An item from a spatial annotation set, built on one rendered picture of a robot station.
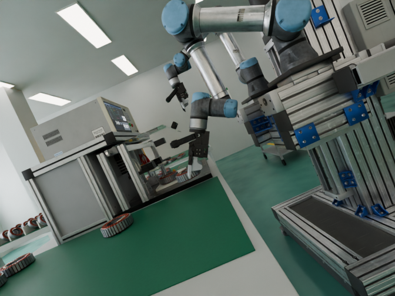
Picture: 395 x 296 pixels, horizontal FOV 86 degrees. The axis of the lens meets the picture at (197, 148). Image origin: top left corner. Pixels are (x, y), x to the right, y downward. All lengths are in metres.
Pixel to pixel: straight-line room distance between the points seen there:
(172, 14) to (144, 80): 5.95
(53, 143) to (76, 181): 0.28
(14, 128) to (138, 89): 3.18
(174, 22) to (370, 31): 0.92
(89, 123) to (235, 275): 1.01
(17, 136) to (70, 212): 4.29
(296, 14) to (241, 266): 0.78
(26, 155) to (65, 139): 4.04
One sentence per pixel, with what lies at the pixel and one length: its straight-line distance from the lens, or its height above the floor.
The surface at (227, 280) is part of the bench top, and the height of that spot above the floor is 0.75.
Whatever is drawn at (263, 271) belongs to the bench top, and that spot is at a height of 0.75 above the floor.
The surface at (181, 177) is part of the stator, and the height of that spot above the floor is 0.82.
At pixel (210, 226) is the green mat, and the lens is 0.51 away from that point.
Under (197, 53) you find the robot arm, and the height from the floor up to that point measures 1.29.
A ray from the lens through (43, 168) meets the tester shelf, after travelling 1.16.
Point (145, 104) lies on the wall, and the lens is 6.72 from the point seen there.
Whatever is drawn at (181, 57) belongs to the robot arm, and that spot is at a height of 1.45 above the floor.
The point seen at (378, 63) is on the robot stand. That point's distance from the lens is 1.00.
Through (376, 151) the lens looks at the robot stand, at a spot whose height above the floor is 0.52.
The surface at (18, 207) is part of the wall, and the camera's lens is 8.75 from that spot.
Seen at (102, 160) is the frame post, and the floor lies 1.02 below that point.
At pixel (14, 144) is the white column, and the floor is 2.21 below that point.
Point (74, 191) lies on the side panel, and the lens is 1.12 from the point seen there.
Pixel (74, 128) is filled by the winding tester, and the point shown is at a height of 1.23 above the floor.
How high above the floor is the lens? 0.95
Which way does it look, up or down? 3 degrees down
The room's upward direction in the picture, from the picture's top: 24 degrees counter-clockwise
